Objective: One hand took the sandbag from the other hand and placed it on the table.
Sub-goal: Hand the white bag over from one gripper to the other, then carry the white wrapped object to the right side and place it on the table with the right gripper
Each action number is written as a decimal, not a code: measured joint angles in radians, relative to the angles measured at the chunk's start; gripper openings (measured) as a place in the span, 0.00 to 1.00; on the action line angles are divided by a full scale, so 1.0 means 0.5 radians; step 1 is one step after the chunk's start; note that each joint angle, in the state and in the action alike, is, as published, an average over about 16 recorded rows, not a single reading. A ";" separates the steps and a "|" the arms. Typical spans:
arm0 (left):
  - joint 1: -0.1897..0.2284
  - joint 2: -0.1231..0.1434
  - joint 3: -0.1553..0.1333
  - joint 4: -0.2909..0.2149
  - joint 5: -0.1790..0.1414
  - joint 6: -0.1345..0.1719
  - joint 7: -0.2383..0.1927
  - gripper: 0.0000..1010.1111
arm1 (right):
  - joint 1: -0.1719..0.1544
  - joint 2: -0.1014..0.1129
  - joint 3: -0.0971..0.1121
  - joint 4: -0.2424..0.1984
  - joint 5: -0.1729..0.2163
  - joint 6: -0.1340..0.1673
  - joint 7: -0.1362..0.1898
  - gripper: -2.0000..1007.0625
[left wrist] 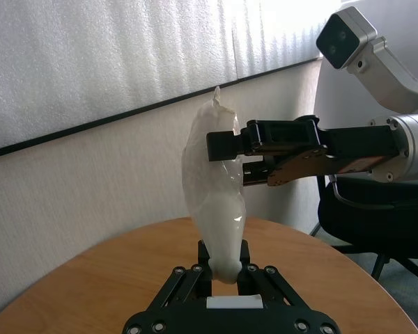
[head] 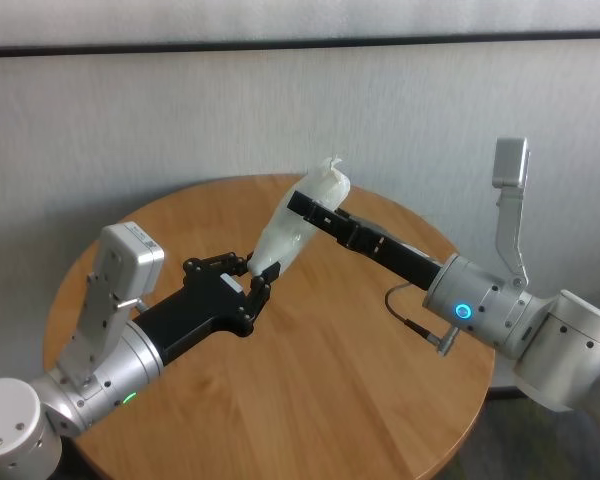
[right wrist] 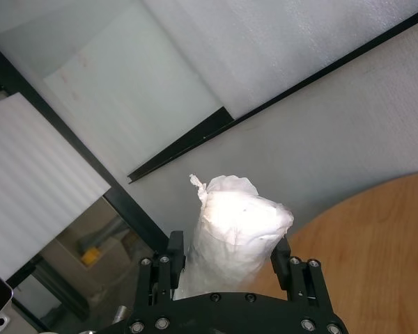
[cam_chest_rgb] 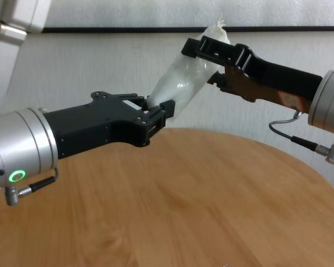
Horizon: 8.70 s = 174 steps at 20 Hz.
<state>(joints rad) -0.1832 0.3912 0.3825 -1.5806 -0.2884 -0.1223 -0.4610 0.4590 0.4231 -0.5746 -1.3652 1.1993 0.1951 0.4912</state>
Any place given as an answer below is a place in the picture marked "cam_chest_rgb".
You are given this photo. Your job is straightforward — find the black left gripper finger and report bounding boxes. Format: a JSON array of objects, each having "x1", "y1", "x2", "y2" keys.
[
  {"x1": 127, "y1": 95, "x2": 150, "y2": 110},
  {"x1": 140, "y1": 100, "x2": 176, "y2": 140}
]

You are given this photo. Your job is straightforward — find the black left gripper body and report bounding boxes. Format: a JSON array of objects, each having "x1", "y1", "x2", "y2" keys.
[{"x1": 43, "y1": 91, "x2": 154, "y2": 160}]

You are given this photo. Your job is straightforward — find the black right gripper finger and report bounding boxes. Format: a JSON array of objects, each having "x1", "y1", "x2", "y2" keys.
[
  {"x1": 181, "y1": 36, "x2": 253, "y2": 71},
  {"x1": 207, "y1": 70, "x2": 229, "y2": 91}
]

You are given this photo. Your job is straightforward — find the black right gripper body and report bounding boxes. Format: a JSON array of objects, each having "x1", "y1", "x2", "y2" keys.
[{"x1": 224, "y1": 51, "x2": 323, "y2": 114}]

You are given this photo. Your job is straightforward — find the white plastic sandbag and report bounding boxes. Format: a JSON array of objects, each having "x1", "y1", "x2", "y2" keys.
[{"x1": 147, "y1": 16, "x2": 232, "y2": 120}]

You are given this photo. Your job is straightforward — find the black wall trim strip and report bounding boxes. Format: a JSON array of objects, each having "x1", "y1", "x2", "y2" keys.
[{"x1": 43, "y1": 25, "x2": 334, "y2": 34}]

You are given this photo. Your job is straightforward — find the right arm cable with plug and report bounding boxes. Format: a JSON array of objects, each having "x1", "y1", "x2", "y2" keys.
[{"x1": 268, "y1": 110, "x2": 334, "y2": 165}]

